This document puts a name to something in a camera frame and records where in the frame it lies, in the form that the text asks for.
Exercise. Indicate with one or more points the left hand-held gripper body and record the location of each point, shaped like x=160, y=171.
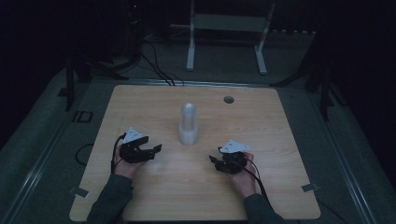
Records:
x=134, y=154

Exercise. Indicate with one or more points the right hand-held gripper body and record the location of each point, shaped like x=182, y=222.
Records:
x=232, y=161

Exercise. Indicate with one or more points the stack of clear plastic cups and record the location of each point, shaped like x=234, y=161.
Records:
x=188, y=124

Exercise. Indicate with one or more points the person's left hand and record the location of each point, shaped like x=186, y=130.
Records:
x=126, y=169

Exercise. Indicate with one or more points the person's right hand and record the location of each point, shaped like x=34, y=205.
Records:
x=246, y=182

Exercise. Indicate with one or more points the grey tape piece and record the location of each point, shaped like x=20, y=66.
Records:
x=310, y=187
x=80, y=192

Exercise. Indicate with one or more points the black tripod stand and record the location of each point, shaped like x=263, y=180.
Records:
x=323, y=90
x=71, y=84

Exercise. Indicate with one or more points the white metal stand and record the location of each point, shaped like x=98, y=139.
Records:
x=229, y=22

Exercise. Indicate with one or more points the black rectangular floor frame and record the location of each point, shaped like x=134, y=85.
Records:
x=82, y=116

